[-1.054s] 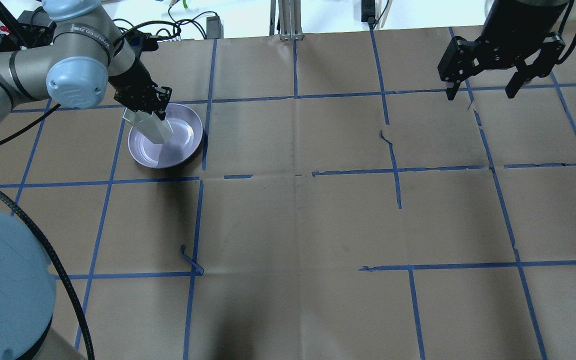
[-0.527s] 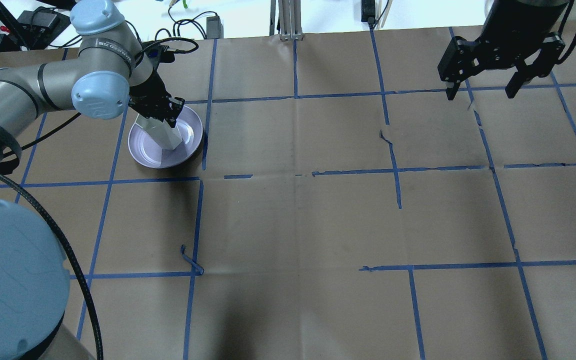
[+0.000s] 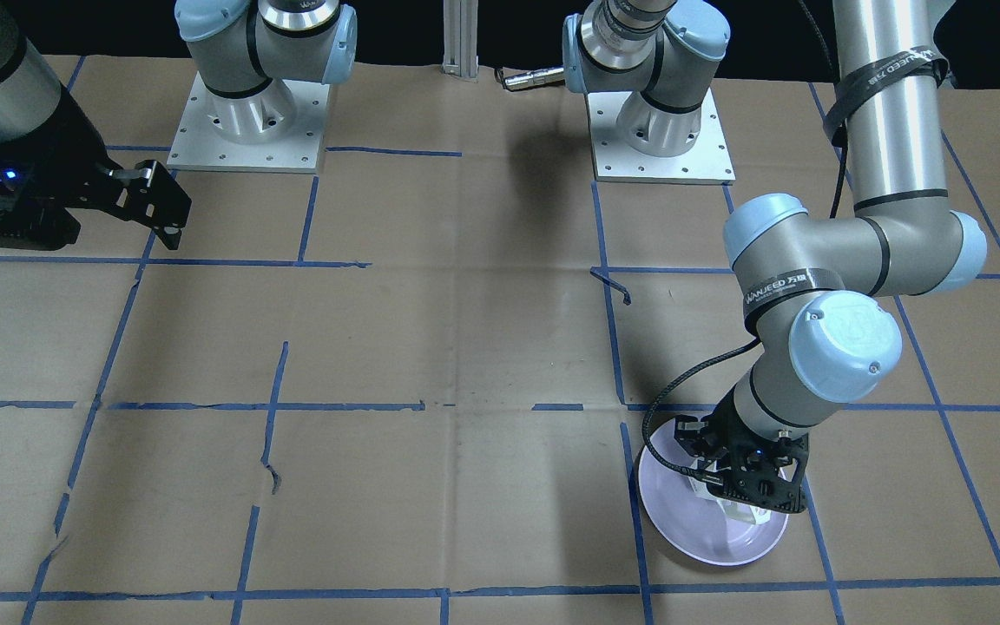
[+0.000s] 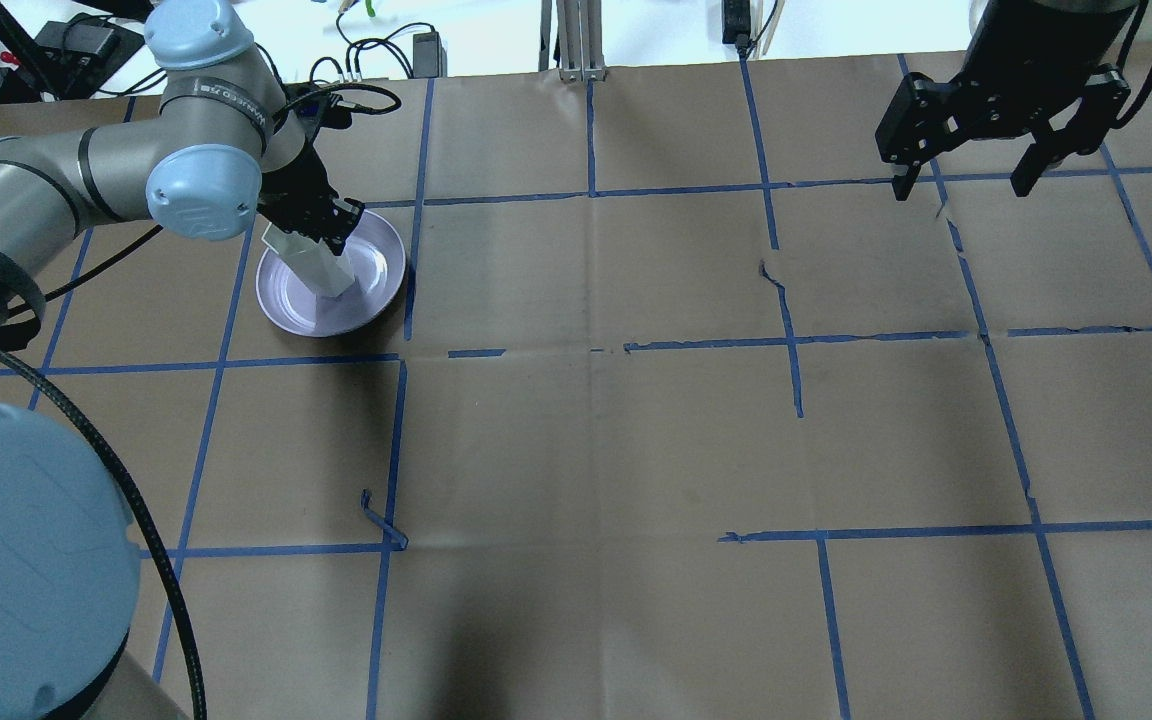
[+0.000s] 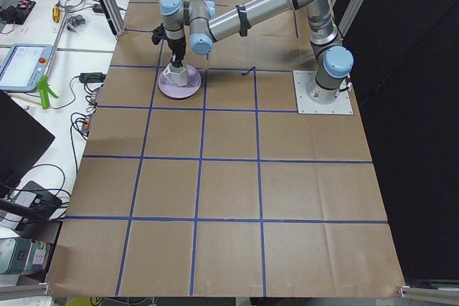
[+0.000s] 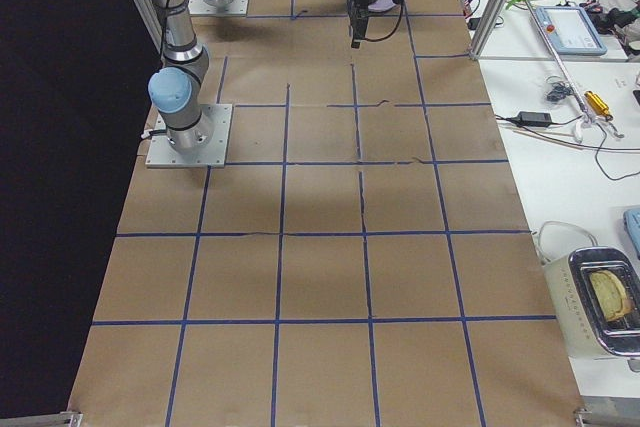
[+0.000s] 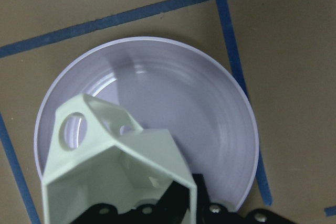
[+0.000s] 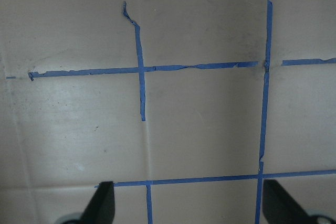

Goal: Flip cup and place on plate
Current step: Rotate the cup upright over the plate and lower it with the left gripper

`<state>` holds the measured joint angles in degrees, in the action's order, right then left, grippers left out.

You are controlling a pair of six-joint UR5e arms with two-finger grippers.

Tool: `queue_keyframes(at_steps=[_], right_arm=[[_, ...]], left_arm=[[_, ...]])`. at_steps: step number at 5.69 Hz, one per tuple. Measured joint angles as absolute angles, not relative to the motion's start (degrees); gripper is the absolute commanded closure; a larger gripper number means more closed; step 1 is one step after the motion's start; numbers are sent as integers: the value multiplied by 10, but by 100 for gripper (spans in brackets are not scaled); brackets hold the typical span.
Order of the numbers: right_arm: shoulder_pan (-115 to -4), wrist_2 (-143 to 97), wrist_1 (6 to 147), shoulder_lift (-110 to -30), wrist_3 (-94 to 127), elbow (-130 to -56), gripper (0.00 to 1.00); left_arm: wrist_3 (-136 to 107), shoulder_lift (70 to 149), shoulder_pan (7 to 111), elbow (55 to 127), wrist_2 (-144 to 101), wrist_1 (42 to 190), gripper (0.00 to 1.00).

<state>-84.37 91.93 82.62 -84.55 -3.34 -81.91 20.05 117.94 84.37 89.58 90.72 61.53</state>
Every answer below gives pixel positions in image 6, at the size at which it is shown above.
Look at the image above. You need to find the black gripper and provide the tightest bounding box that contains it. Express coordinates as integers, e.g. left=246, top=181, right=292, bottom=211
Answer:
left=348, top=0, right=374, bottom=48

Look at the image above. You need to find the wooden chopstick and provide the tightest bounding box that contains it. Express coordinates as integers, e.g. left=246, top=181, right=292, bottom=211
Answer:
left=512, top=128, right=581, bottom=148

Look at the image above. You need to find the black power adapter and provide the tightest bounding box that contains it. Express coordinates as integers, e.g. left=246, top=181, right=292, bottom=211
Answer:
left=516, top=111, right=553, bottom=128

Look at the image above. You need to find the blue teach pendant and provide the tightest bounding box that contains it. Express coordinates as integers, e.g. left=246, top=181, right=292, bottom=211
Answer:
left=534, top=6, right=607, bottom=56

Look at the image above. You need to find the brown paper table cover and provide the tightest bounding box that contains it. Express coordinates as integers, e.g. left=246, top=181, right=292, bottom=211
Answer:
left=69, top=0, right=580, bottom=426

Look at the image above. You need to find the yellow tool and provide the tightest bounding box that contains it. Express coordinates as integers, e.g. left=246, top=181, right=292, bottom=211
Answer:
left=584, top=91, right=613, bottom=121

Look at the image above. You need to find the cream toaster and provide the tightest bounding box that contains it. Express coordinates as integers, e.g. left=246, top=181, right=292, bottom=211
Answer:
left=544, top=246, right=639, bottom=362

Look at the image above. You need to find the toast slice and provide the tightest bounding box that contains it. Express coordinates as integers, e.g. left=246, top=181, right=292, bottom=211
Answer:
left=589, top=270, right=632, bottom=322

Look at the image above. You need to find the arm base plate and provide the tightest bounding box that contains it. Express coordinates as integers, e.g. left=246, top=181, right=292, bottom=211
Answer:
left=145, top=104, right=233, bottom=168
left=189, top=0, right=249, bottom=17

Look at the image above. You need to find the green handled reacher stick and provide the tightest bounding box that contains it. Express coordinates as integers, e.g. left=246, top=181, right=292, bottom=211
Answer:
left=506, top=0, right=624, bottom=143

